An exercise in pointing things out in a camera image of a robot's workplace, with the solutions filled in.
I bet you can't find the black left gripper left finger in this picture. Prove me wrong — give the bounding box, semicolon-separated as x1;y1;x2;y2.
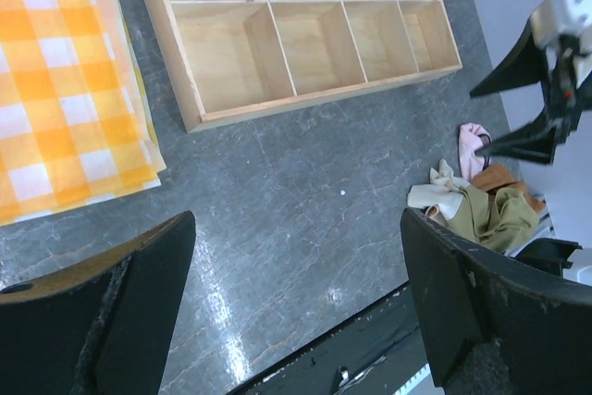
1;211;196;394

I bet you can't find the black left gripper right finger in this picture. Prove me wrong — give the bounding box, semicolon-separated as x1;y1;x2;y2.
401;208;591;394

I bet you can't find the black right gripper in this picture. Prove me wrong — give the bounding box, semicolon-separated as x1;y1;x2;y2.
470;19;591;165

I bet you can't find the olive green white-band underwear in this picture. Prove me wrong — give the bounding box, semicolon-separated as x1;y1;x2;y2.
406;184;542;253

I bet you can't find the pink underwear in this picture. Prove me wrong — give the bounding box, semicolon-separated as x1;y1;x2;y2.
458;123;491;181

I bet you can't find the brown orange underwear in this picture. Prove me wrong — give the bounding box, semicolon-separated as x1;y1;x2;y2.
470;163;546;214

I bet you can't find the beige cream underwear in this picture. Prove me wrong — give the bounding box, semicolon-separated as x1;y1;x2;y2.
429;159;470;192

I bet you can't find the orange white checkered tablecloth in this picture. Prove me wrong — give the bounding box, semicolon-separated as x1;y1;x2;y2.
1;0;166;225

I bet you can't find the wooden compartment organizer box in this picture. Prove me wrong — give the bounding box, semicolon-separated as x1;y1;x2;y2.
144;0;462;131

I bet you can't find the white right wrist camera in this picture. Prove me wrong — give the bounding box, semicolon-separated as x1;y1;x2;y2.
529;0;591;49

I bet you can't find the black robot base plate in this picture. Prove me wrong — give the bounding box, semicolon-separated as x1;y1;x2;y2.
231;282;427;394

